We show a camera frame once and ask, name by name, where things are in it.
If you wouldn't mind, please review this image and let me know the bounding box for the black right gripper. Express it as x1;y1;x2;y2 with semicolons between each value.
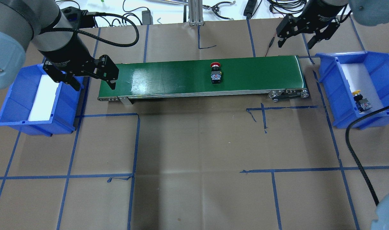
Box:
276;0;345;49

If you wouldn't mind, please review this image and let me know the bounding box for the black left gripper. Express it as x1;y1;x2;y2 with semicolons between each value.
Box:
38;29;119;92

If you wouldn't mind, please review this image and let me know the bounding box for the yellow mushroom push button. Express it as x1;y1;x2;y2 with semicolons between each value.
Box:
352;90;372;112

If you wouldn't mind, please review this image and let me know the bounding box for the red mushroom push button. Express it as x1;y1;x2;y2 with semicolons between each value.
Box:
210;62;222;84

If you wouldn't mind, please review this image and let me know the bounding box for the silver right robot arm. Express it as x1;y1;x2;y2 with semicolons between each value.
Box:
276;0;389;49

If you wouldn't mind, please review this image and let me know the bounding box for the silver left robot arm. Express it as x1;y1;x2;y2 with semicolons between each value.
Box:
0;0;119;91

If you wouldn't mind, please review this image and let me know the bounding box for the white foam pad left bin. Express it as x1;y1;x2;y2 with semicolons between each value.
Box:
27;74;60;122

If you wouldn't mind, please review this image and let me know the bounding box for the white foam pad bin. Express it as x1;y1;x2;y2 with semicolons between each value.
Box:
341;63;384;114
27;74;60;122

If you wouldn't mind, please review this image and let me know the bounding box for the blue plastic bin left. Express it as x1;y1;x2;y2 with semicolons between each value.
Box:
0;64;80;137

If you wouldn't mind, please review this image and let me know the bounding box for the blue plastic bin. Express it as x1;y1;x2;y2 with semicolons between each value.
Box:
0;64;80;137
316;51;389;129

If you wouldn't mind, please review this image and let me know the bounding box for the green conveyor belt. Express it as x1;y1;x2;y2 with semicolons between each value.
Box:
97;56;310;104

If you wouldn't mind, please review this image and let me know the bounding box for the black power adapter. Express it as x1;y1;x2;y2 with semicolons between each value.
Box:
243;0;257;19

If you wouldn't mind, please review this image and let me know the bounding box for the white foam pad right bin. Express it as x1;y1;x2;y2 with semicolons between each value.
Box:
341;63;384;114

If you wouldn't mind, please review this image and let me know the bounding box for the blue plastic bin right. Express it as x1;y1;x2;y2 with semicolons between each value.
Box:
316;51;389;129

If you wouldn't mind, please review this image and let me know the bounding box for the coiled black cable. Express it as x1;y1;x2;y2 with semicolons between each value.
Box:
267;0;307;14

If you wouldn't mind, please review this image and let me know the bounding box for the black left wrist camera block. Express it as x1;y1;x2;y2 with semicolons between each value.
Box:
60;6;96;29

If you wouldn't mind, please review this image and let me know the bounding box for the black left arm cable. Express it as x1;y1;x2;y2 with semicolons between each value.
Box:
41;12;140;48

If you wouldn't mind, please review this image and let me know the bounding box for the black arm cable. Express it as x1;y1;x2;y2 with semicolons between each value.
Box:
41;12;140;48
346;102;389;206

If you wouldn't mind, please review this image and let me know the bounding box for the aluminium frame post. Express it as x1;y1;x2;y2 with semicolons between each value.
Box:
188;0;204;26

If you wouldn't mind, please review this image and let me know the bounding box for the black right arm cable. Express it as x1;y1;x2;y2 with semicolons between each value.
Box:
346;102;389;206

